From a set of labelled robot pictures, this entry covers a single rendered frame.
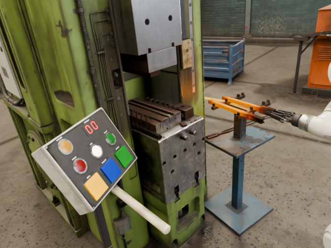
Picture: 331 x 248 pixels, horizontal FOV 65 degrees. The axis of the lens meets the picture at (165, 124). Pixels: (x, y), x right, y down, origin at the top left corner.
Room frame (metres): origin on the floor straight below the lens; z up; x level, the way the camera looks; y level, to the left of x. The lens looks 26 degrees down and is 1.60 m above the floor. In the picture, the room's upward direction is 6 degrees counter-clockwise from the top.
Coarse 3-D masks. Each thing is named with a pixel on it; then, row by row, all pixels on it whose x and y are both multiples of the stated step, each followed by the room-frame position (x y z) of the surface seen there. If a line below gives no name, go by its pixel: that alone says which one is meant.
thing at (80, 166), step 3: (75, 162) 0.77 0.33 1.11; (78, 162) 0.78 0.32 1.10; (81, 162) 0.79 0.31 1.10; (84, 162) 0.79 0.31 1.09; (75, 165) 0.76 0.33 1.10; (78, 165) 0.77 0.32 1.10; (81, 165) 0.78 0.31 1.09; (84, 165) 0.78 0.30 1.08; (78, 168) 0.76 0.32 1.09; (81, 168) 0.77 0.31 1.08; (84, 168) 0.78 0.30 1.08; (81, 171) 0.76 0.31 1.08
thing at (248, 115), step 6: (210, 102) 1.64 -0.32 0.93; (216, 102) 1.61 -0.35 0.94; (222, 108) 1.55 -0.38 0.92; (228, 108) 1.50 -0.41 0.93; (234, 108) 1.48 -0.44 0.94; (240, 114) 1.42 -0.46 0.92; (246, 114) 1.37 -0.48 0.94; (252, 114) 1.36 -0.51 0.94; (252, 120) 1.34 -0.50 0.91; (258, 120) 1.32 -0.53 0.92
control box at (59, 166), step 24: (96, 120) 0.97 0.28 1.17; (48, 144) 0.76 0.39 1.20; (72, 144) 0.82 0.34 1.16; (96, 144) 0.89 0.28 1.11; (120, 144) 0.97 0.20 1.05; (48, 168) 0.74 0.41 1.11; (72, 168) 0.75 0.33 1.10; (96, 168) 0.81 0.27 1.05; (120, 168) 0.89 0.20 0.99; (72, 192) 0.71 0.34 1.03
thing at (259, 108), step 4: (224, 96) 1.70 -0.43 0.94; (228, 96) 1.69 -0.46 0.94; (228, 100) 1.66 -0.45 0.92; (232, 100) 1.63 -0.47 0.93; (236, 100) 1.61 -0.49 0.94; (240, 100) 1.60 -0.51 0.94; (240, 104) 1.57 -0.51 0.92; (244, 104) 1.54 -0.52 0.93; (248, 104) 1.52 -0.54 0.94; (252, 104) 1.51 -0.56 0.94; (256, 108) 1.47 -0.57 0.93; (260, 108) 1.44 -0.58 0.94; (268, 108) 1.41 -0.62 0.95; (272, 108) 1.40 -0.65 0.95; (260, 112) 1.43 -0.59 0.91
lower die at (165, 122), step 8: (136, 104) 1.56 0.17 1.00; (152, 104) 1.55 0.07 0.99; (136, 112) 1.46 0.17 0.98; (144, 112) 1.44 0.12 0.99; (152, 112) 1.43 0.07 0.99; (160, 112) 1.39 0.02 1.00; (176, 112) 1.38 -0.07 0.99; (144, 120) 1.35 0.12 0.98; (152, 120) 1.34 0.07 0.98; (160, 120) 1.30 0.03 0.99; (168, 120) 1.33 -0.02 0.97; (176, 120) 1.37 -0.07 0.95; (152, 128) 1.29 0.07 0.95; (160, 128) 1.29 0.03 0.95; (168, 128) 1.33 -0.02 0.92
